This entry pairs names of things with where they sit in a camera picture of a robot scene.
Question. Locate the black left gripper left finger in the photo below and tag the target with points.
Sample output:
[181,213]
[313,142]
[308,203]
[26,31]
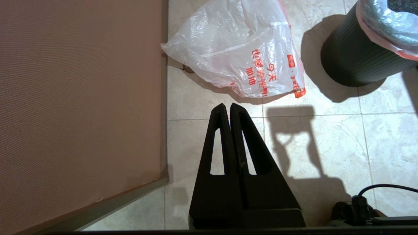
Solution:
[215,195]

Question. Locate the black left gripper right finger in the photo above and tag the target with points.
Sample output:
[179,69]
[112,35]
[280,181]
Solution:
[267,192]

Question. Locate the white plastic bag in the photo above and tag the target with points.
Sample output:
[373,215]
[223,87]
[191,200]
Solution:
[235,42]

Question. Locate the black round trash bin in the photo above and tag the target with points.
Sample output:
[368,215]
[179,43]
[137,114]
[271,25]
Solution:
[352,58]

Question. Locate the used white bag red trim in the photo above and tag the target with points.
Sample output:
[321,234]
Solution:
[385,29]

